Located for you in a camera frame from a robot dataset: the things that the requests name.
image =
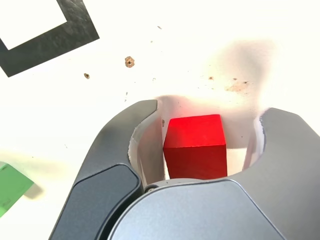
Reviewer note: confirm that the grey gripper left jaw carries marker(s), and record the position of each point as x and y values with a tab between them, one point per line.
107	162

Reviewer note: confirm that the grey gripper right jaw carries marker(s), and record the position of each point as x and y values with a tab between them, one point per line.
282	175

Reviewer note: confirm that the black tape square outline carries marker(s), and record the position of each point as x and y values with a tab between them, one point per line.
50	41

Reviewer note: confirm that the green cube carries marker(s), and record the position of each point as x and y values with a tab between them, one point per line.
11	185

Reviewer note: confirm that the red cube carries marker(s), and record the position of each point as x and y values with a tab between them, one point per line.
195	145

